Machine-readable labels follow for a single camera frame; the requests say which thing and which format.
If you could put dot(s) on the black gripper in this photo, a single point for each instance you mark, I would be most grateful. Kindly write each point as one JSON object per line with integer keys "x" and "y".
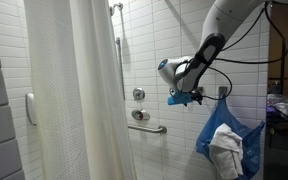
{"x": 196, "y": 97}

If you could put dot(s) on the white towel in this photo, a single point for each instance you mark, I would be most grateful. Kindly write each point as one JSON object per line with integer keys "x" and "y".
{"x": 225, "y": 153}

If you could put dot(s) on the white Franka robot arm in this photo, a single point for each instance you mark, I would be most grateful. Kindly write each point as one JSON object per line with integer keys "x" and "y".
{"x": 224, "y": 20}

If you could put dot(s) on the round chrome shower valve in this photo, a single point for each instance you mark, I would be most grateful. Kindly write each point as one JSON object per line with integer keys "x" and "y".
{"x": 138, "y": 94}

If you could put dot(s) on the oval chrome shower valve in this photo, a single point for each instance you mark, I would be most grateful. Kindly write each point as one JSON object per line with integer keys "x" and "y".
{"x": 140, "y": 115}

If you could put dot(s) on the long bent steel grab bar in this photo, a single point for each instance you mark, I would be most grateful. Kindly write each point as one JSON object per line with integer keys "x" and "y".
{"x": 145, "y": 129}

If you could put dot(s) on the blue plastic bag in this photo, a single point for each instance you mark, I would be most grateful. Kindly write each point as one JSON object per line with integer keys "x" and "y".
{"x": 250, "y": 146}

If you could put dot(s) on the short vertical steel grab bar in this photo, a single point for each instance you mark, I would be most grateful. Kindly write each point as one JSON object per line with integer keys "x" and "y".
{"x": 118, "y": 53}

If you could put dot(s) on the white shower curtain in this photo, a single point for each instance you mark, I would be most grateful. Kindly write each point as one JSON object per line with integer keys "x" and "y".
{"x": 77, "y": 100}

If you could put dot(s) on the steel wall hook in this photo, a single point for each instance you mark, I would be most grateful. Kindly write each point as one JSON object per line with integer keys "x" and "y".
{"x": 223, "y": 90}

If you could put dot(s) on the steel shower slide rail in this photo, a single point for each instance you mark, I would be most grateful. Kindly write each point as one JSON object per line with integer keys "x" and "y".
{"x": 122, "y": 83}

